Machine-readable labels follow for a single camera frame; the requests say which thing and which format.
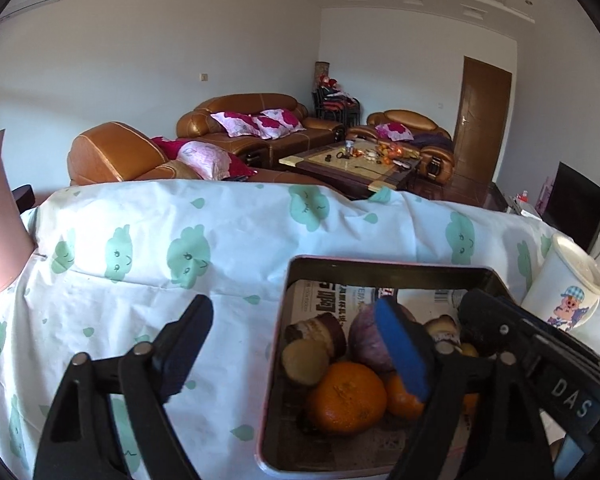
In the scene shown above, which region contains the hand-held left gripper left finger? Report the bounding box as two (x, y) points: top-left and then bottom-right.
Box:
(32, 294), (215, 480)

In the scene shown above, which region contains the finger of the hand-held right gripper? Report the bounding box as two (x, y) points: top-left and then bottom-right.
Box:
(457, 288), (556, 386)
(485, 294), (600, 378)

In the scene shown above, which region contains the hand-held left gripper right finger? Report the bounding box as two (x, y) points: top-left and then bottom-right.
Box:
(374, 296), (556, 480)

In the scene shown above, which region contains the large orange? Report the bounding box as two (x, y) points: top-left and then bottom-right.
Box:
(307, 361), (389, 436)

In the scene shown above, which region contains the metal tin tray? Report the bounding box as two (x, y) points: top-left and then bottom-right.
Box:
(254, 255), (527, 479)

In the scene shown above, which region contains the white cartoon cup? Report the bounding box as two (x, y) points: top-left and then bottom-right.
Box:
(521, 233), (600, 332)

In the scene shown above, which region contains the cloud print tablecloth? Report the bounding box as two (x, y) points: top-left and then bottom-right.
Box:
(0, 177), (600, 480)

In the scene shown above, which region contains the newspaper tray lining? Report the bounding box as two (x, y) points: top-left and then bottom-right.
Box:
(291, 280), (477, 342)

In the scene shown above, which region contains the dark television stand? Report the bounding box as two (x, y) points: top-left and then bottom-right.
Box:
(472, 182), (519, 214)

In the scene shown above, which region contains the black television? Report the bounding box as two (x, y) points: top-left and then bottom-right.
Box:
(539, 161), (600, 257)

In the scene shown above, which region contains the brown leather armchair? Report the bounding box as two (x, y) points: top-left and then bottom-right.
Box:
(346, 109), (456, 184)
(67, 121), (342, 197)

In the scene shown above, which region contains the purple blanket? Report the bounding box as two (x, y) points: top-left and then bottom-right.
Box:
(412, 132), (452, 149)

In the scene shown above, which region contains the pile of oranges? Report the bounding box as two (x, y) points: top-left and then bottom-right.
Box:
(373, 142), (417, 166)

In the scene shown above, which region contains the brown wooden door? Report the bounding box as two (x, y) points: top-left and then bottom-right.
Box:
(452, 56), (513, 182)

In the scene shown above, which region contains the wooden coffee table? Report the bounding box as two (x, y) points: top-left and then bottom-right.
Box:
(278, 140), (424, 201)

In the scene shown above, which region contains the magenta floral pillow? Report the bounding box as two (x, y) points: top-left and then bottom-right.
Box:
(377, 122), (415, 142)
(252, 115), (287, 141)
(259, 108), (304, 132)

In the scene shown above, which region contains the pale pink pillow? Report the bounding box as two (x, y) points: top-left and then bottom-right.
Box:
(176, 141), (232, 181)

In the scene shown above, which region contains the dark red pillow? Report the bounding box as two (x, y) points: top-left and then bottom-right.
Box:
(151, 135), (257, 179)

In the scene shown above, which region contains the long brown leather sofa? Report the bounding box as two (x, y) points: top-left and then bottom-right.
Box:
(176, 92), (347, 169)

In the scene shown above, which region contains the stack of dark chairs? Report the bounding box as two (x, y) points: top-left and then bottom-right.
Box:
(310, 86), (362, 129)

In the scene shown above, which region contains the white pink floral pillow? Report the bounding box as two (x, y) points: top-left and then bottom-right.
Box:
(210, 111), (257, 138)

